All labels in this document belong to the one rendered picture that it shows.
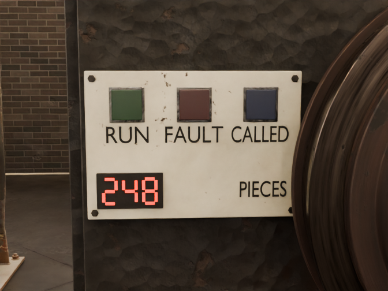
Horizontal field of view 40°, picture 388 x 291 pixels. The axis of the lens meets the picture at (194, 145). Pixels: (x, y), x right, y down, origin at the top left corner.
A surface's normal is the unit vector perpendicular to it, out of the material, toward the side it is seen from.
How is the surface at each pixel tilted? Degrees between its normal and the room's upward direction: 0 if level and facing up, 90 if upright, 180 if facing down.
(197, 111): 90
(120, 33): 90
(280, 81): 90
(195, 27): 90
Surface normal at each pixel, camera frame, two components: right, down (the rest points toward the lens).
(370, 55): 0.06, 0.14
